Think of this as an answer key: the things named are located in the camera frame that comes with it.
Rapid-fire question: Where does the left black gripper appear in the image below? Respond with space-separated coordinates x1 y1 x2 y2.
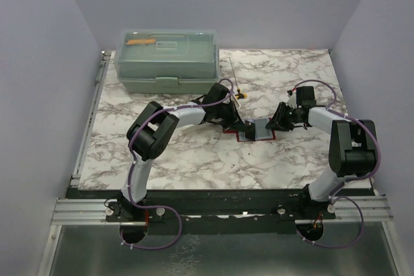
213 101 247 132

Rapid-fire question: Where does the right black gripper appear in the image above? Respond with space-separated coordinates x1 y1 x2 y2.
266 103 301 133

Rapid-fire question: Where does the red leather card holder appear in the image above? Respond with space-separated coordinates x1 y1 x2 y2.
223 118 276 142

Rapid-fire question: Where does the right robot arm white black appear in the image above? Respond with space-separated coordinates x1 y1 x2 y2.
266 86 380 219

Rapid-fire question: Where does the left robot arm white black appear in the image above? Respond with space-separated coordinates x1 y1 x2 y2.
117 82 256 221

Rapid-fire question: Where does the white rectangular plastic tray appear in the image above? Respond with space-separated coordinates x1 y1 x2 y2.
179 97 241 134

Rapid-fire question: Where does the green plastic toolbox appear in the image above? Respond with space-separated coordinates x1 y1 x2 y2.
114 29 220 94

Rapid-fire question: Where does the orange tool inside toolbox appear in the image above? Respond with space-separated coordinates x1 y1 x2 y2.
126 38 157 45

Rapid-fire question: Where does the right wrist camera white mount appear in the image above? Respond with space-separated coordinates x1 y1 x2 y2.
286 92 298 109

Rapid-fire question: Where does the yellow black T-handle hex key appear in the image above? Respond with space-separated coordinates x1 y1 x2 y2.
229 58 247 100

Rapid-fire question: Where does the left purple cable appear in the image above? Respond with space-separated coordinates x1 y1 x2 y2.
127 78 235 251

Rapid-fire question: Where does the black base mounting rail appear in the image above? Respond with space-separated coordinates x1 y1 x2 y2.
66 187 345 237

